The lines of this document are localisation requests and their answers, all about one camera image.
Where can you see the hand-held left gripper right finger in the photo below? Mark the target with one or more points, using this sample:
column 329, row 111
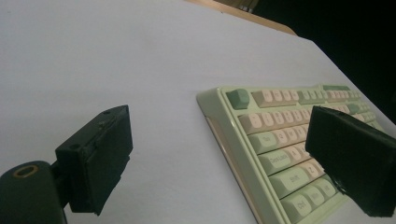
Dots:
column 355, row 161

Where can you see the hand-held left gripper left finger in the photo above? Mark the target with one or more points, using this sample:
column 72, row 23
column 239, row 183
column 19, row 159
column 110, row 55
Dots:
column 99, row 155

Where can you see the green and cream keyboard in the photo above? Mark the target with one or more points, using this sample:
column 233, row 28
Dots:
column 289, row 179

